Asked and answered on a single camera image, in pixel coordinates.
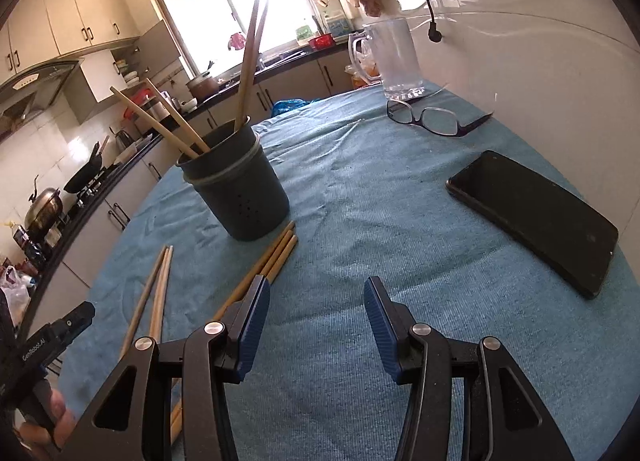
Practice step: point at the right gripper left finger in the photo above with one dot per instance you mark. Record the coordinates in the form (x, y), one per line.
(129, 419)

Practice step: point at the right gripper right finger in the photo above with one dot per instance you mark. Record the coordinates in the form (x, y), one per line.
(504, 417)

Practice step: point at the wooden chopstick eight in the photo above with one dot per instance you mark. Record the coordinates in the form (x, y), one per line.
(275, 266)

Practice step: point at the wooden chopstick four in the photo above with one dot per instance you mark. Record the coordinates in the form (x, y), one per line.
(139, 309)

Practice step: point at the wooden chopstick five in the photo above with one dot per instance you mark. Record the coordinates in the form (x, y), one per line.
(157, 315)

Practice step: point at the wooden chopstick six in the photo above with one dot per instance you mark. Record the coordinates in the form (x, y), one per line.
(239, 291)

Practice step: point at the wooden chopstick seven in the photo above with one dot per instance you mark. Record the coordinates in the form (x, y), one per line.
(263, 273)

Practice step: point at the wooden chopstick two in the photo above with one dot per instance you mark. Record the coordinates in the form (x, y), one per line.
(157, 126)

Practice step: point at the wooden chopstick three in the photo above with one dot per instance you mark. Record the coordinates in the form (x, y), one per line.
(187, 128)

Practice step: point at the wooden chopstick one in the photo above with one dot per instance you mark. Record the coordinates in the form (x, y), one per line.
(246, 59)

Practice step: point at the wooden chopstick ten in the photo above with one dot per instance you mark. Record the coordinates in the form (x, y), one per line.
(254, 53)

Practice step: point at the lower kitchen cabinets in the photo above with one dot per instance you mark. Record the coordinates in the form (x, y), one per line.
(90, 237)

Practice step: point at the kitchen cabinets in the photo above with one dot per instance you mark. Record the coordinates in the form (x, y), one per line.
(101, 34)
(90, 237)

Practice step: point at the upper kitchen cabinets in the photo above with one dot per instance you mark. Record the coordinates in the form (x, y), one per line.
(101, 34)

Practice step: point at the kitchen window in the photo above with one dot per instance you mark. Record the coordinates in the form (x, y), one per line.
(235, 6)

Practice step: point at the person left hand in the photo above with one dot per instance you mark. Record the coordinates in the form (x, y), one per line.
(38, 440)

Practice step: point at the white plastic bag counter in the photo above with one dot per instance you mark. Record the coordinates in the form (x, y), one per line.
(16, 293)

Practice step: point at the soy sauce bottle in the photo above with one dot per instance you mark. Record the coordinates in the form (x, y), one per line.
(29, 248)

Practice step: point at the steel kettle pot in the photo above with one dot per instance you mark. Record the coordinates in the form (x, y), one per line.
(45, 207)

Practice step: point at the blue towel table cloth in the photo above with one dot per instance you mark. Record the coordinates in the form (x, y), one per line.
(368, 198)

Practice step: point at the black smartphone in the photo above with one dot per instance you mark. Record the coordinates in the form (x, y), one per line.
(572, 238)

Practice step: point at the black wok pan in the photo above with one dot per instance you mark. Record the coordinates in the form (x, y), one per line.
(87, 172)

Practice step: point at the dark grey utensil holder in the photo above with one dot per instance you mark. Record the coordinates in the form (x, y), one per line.
(237, 182)

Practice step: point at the range hood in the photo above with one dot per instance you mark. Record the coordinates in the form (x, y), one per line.
(31, 92)

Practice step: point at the silver rice cooker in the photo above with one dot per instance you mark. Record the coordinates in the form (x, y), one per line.
(153, 107)

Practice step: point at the brown cooking pot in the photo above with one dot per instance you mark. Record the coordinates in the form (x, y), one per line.
(203, 85)

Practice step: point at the blue plastic bag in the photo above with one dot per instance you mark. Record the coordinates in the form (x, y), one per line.
(286, 105)

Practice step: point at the clear glass beer mug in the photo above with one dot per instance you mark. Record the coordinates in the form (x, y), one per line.
(392, 47)

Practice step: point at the orange trash bag bin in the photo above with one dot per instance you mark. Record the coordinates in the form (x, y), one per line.
(363, 71)

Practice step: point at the red small basket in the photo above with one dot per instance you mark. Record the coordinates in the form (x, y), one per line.
(320, 43)

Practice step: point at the black frame eyeglasses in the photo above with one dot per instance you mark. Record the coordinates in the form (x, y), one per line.
(436, 120)

